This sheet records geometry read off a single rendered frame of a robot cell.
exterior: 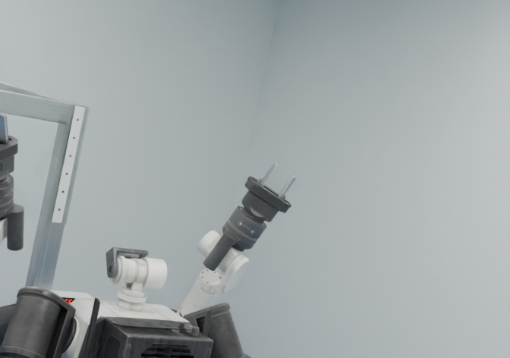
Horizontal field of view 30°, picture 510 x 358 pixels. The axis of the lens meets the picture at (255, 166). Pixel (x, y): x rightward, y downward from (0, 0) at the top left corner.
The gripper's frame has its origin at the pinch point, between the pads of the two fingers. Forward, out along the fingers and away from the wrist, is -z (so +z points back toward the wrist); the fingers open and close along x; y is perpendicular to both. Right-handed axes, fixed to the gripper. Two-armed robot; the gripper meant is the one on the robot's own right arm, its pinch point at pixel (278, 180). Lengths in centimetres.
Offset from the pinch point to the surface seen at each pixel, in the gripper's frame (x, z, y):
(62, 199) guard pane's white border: 43, 46, 39
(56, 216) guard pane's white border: 41, 51, 38
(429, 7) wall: -56, -80, 349
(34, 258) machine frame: 40, 65, 38
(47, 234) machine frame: 40, 57, 37
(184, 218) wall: -15, 137, 451
